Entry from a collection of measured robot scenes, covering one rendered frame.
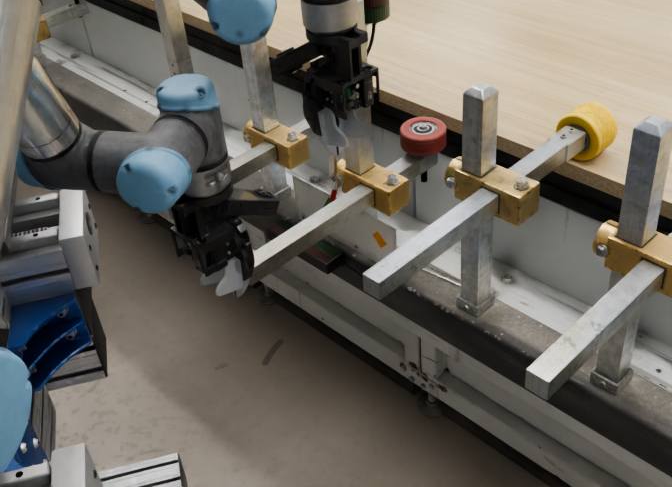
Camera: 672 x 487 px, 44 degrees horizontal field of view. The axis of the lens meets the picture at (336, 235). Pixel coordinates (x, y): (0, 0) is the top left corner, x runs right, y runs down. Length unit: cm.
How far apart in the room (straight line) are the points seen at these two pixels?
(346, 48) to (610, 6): 92
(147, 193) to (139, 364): 146
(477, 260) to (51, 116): 67
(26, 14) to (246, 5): 32
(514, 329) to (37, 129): 78
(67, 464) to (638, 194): 71
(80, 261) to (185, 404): 112
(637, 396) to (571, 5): 95
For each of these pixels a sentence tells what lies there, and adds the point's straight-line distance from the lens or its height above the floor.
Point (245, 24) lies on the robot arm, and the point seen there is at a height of 128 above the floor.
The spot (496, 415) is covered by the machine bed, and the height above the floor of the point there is 17.
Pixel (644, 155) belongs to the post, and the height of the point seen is 110.
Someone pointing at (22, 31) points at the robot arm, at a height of 141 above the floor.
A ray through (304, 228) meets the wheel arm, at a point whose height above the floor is 86.
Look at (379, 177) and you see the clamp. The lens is 140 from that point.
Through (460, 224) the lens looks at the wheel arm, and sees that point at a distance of 114.
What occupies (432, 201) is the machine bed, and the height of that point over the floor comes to 68.
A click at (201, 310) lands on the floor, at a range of 251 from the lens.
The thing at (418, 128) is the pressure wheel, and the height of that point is 91.
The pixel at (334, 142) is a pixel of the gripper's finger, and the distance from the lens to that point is 123.
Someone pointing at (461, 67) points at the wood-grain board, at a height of 90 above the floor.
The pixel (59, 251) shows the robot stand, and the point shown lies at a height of 98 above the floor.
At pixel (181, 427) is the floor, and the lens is 222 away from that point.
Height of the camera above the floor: 165
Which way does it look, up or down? 38 degrees down
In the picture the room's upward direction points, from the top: 6 degrees counter-clockwise
